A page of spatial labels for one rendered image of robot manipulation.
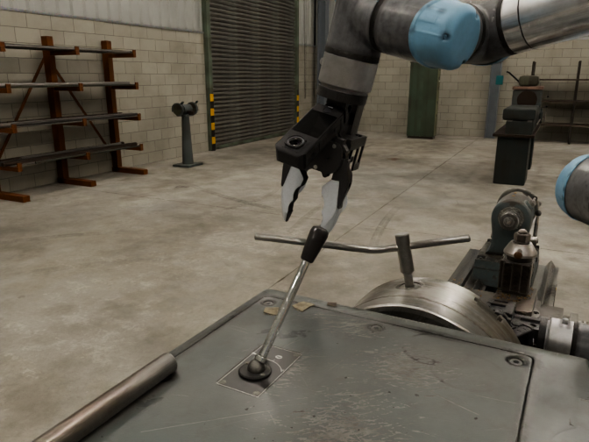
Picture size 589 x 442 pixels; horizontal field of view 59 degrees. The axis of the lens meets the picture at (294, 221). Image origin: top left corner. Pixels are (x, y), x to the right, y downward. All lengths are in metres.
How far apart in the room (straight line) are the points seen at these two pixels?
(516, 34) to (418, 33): 0.14
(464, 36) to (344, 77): 0.16
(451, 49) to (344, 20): 0.15
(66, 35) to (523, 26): 8.41
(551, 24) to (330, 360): 0.46
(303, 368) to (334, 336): 0.08
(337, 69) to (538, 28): 0.24
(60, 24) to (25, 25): 0.59
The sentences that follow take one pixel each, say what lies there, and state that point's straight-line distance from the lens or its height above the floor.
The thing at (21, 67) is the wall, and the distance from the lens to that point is 8.38.
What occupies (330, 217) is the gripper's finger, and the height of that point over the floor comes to 1.36.
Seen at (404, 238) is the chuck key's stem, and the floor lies 1.31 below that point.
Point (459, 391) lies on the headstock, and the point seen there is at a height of 1.25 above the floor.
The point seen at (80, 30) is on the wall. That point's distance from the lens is 9.10.
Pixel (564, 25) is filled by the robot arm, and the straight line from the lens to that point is 0.71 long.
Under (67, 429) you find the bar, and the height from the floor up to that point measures 1.27.
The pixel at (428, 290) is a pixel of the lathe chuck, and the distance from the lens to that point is 0.83.
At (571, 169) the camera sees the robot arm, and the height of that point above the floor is 1.40.
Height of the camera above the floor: 1.55
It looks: 16 degrees down
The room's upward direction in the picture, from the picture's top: straight up
